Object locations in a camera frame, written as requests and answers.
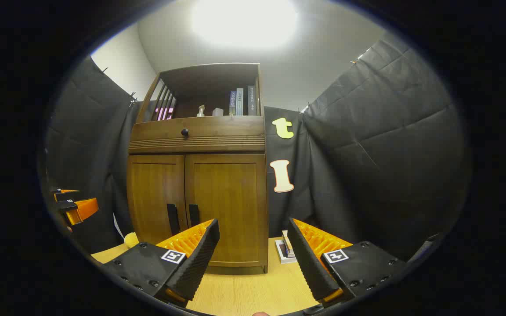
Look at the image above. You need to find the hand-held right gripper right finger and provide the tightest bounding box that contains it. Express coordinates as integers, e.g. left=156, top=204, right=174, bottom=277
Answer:
left=286, top=217, right=408, bottom=309

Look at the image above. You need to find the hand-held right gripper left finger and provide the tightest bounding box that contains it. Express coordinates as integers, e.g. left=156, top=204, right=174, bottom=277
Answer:
left=101, top=218, right=220, bottom=308

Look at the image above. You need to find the wooden shoe cabinet door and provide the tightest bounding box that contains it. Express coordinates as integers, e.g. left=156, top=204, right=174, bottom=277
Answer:
left=127, top=154, right=187, bottom=246
left=185, top=154, right=267, bottom=268

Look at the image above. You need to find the brown wooden shoe cabinet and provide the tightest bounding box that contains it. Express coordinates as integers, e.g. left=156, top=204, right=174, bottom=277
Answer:
left=126, top=63, right=269, bottom=275

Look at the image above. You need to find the wooden drawer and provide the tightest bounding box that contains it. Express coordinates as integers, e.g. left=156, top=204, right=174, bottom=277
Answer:
left=130, top=116, right=266, bottom=142

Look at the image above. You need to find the large ceiling light panel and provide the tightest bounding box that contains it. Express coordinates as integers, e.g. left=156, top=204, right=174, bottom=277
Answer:
left=192, top=0, right=300, bottom=50

